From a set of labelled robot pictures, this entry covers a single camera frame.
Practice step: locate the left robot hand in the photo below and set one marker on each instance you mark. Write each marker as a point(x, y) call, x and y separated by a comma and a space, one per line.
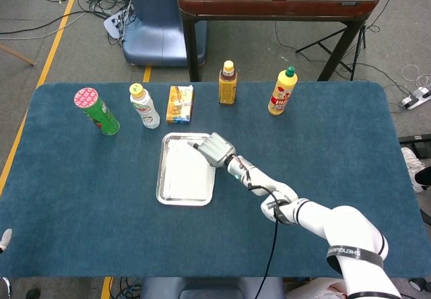
point(6, 238)

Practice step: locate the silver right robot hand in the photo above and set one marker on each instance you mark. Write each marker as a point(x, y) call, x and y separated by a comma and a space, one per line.
point(217, 149)

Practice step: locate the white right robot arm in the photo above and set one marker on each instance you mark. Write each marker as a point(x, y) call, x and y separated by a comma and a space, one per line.
point(336, 221)

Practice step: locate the orange snack box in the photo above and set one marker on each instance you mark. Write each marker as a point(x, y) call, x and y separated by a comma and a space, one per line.
point(180, 105)

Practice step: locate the tea bottle yellow label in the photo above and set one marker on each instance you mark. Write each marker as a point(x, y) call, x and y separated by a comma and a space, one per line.
point(227, 90)

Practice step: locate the silver metal tray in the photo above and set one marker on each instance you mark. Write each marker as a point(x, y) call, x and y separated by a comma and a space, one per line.
point(183, 202)

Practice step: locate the white drink bottle yellow cap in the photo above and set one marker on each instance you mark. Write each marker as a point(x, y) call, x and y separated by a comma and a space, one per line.
point(148, 110)

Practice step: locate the yellow detergent bottle green cap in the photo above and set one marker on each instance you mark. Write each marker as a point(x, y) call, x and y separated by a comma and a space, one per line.
point(281, 97)

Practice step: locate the blue felt table cloth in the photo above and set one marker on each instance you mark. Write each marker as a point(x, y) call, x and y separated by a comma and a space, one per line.
point(101, 228)

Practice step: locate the green chips can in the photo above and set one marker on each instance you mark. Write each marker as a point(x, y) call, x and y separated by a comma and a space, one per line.
point(101, 117)

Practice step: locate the blue grey machine base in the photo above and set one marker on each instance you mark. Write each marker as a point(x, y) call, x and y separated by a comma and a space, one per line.
point(158, 26)

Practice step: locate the grey robot torso base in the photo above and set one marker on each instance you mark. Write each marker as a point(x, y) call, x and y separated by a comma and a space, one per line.
point(208, 289)

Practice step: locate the brown mahjong table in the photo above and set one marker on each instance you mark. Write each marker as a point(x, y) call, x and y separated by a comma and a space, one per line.
point(269, 6)

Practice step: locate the white power strip with plugs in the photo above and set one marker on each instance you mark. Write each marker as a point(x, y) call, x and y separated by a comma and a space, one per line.
point(112, 26)

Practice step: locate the wooden stick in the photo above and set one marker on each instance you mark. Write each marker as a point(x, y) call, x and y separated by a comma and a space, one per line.
point(20, 56)

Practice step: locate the white shoe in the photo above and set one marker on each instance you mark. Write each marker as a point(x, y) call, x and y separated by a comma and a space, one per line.
point(412, 167)

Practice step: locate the black metal frame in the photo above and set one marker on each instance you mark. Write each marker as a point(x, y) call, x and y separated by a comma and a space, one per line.
point(417, 139)

